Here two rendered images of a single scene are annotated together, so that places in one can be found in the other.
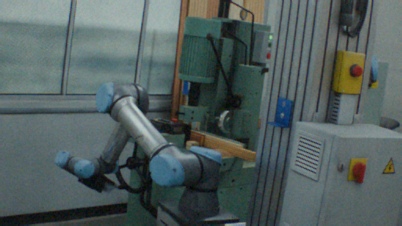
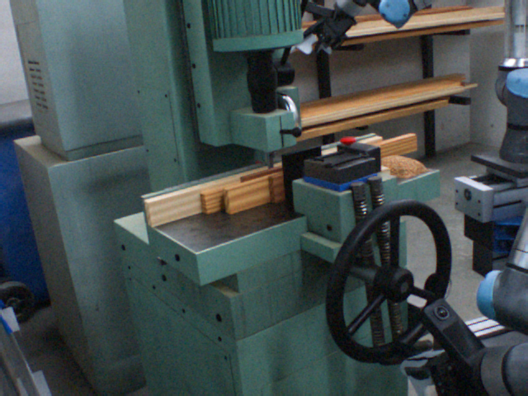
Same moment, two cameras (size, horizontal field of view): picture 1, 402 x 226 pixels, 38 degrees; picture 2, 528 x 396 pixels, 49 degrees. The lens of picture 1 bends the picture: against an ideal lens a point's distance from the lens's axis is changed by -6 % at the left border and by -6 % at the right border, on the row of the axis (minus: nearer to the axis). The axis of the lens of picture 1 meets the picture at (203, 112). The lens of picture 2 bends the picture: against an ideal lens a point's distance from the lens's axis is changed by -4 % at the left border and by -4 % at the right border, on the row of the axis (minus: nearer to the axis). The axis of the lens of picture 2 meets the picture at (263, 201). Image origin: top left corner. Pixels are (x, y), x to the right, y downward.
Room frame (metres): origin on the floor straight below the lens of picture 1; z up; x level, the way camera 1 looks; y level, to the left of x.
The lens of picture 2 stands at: (2.69, 1.21, 1.28)
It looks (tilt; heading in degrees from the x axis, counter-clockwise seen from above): 18 degrees down; 285
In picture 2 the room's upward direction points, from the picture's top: 6 degrees counter-clockwise
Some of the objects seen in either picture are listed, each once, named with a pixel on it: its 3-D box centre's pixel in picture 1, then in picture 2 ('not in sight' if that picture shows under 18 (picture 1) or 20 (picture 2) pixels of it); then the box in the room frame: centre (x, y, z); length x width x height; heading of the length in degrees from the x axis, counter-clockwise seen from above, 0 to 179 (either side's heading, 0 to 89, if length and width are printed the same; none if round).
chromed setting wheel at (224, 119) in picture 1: (227, 121); (280, 118); (2.98, -0.12, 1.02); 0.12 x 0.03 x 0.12; 137
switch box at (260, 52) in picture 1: (264, 47); not in sight; (3.11, -0.27, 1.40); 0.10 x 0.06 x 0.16; 137
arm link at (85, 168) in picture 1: (84, 167); not in sight; (2.46, 0.47, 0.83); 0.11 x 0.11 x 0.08; 45
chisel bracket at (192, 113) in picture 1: (194, 114); (262, 130); (2.98, 0.04, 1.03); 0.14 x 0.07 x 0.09; 137
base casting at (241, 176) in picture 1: (201, 166); (248, 241); (3.06, -0.03, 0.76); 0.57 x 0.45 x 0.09; 137
